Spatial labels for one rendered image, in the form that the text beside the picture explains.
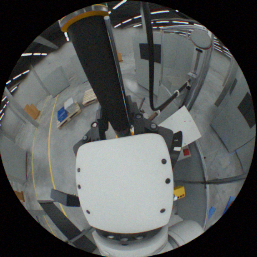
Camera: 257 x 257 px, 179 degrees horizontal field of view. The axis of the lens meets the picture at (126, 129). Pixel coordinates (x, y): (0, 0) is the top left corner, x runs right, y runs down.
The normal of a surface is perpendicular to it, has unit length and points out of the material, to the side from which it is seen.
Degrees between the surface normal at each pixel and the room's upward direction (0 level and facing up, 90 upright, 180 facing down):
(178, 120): 50
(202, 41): 90
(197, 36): 90
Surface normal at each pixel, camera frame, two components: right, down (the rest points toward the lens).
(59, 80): 0.51, 0.70
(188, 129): -0.84, -0.19
